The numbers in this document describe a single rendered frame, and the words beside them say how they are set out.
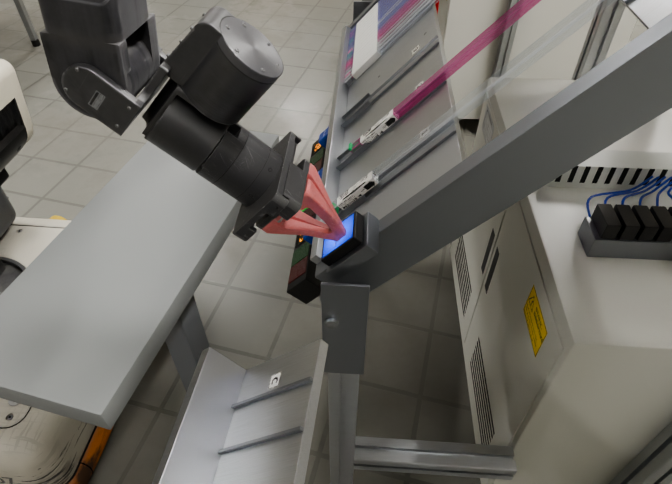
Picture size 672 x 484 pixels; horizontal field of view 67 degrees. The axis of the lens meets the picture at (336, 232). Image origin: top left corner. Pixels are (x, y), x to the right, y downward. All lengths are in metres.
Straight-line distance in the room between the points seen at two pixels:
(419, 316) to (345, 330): 0.89
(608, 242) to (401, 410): 0.69
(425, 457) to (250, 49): 0.70
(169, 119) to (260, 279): 1.14
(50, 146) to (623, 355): 2.10
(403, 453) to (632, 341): 0.40
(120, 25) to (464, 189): 0.31
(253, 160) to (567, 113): 0.26
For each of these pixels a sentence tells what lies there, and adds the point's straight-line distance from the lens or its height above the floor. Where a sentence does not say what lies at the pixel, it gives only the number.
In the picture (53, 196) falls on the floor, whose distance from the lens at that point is 2.05.
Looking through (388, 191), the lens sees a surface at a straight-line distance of 0.58.
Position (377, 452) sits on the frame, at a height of 0.32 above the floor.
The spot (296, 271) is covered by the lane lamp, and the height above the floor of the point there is 0.65.
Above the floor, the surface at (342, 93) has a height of 0.73.
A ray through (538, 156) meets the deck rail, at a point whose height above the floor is 0.89.
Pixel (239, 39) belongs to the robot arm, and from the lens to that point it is 0.40.
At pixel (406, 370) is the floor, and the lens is 1.35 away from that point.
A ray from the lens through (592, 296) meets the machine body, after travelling 0.76.
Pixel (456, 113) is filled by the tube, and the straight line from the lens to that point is 0.55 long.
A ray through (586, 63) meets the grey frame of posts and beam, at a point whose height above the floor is 0.66.
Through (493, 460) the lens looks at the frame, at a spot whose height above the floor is 0.32.
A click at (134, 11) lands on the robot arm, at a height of 1.01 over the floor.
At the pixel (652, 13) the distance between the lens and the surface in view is 0.50.
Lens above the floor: 1.15
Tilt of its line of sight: 44 degrees down
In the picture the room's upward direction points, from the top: straight up
